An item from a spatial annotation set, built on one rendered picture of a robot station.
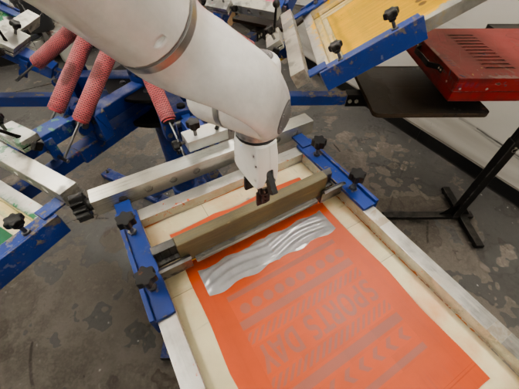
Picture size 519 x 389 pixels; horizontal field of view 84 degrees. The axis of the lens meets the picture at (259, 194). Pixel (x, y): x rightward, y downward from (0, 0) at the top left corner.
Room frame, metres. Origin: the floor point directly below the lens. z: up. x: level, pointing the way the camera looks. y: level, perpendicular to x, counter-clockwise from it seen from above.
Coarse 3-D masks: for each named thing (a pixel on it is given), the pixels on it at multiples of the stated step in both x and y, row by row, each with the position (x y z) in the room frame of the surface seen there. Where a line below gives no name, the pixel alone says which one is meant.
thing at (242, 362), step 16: (256, 240) 0.40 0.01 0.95; (224, 256) 0.35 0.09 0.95; (192, 272) 0.31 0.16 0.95; (208, 304) 0.23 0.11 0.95; (224, 304) 0.23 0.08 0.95; (224, 320) 0.20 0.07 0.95; (224, 336) 0.17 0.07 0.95; (240, 336) 0.17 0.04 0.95; (224, 352) 0.14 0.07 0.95; (240, 352) 0.14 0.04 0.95; (240, 368) 0.11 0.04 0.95; (256, 368) 0.11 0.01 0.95; (240, 384) 0.09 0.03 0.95; (256, 384) 0.09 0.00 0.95
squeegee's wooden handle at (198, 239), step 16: (320, 176) 0.52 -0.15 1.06; (288, 192) 0.46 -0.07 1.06; (304, 192) 0.48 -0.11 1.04; (320, 192) 0.51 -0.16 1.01; (240, 208) 0.41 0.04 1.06; (256, 208) 0.42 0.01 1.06; (272, 208) 0.43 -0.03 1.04; (288, 208) 0.46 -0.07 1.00; (208, 224) 0.37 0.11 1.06; (224, 224) 0.37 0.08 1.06; (240, 224) 0.39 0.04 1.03; (256, 224) 0.41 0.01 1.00; (176, 240) 0.33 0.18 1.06; (192, 240) 0.33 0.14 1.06; (208, 240) 0.35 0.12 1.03; (224, 240) 0.37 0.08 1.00; (192, 256) 0.33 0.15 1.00
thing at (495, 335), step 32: (288, 160) 0.66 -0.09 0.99; (192, 192) 0.53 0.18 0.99; (224, 192) 0.55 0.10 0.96; (384, 224) 0.42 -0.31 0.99; (416, 256) 0.33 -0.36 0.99; (448, 288) 0.25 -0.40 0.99; (480, 320) 0.19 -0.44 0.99; (192, 352) 0.14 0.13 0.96; (512, 352) 0.13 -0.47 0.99; (192, 384) 0.08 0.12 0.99
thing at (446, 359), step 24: (312, 240) 0.40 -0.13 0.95; (336, 240) 0.40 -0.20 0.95; (360, 264) 0.33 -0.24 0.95; (384, 288) 0.27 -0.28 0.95; (408, 312) 0.22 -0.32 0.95; (432, 336) 0.17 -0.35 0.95; (432, 360) 0.12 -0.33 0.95; (456, 360) 0.12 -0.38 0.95; (408, 384) 0.09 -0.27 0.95; (432, 384) 0.09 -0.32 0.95; (456, 384) 0.09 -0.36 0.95; (480, 384) 0.09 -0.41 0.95
